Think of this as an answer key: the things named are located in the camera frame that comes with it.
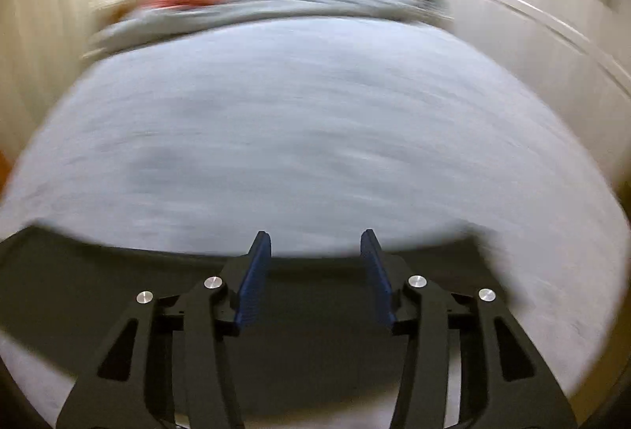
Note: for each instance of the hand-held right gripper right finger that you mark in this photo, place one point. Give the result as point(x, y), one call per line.
point(379, 283)

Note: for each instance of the white wardrobe doors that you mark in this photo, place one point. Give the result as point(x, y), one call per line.
point(532, 0)

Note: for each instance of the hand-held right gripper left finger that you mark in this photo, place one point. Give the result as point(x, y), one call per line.
point(252, 283)

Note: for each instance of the butterfly print bedspread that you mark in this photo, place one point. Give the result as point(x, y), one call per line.
point(305, 128)

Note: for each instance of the black pants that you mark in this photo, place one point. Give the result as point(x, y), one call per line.
point(315, 310)

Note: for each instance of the white and orange curtain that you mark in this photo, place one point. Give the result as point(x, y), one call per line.
point(44, 25)

